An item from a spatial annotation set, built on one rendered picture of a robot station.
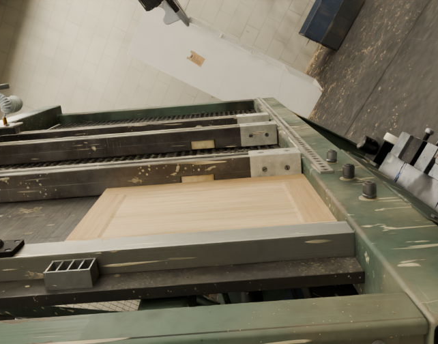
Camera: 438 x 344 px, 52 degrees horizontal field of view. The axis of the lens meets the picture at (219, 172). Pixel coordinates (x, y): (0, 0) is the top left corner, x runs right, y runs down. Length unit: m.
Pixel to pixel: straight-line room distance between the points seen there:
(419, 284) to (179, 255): 0.35
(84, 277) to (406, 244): 0.46
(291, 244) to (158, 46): 4.33
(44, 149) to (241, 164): 0.80
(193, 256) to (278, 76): 4.27
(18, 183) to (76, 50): 5.53
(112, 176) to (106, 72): 5.50
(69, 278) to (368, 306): 0.42
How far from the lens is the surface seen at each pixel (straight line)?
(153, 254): 0.71
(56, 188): 1.18
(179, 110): 2.54
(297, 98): 4.97
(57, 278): 0.72
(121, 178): 1.13
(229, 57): 4.86
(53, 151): 1.65
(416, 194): 0.96
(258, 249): 0.71
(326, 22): 5.24
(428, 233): 0.71
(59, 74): 6.83
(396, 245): 0.66
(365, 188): 0.83
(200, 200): 0.97
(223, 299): 1.43
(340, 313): 0.51
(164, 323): 0.50
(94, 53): 6.60
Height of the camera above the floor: 1.21
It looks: 7 degrees down
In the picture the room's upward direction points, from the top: 65 degrees counter-clockwise
